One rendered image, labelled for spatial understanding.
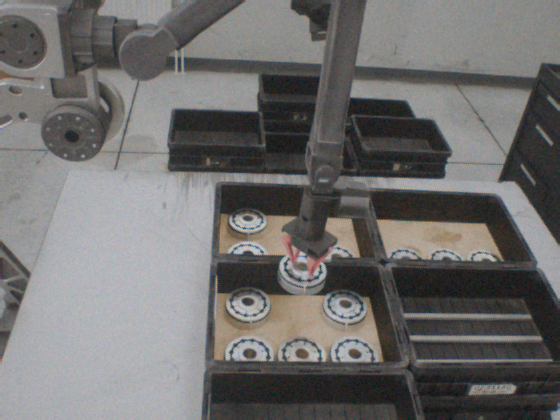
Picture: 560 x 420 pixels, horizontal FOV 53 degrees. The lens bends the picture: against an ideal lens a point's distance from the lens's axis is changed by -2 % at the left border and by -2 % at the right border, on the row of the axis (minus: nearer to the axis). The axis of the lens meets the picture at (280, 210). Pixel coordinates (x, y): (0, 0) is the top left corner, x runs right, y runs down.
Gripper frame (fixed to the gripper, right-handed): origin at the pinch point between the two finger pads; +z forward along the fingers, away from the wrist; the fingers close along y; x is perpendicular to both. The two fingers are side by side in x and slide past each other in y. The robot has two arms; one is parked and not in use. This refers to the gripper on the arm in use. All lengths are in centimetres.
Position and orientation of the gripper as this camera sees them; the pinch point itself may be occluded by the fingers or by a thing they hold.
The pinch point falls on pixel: (303, 265)
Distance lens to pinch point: 123.8
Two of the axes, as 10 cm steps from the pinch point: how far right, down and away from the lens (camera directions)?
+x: -6.7, 3.8, -6.4
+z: -1.3, 7.8, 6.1
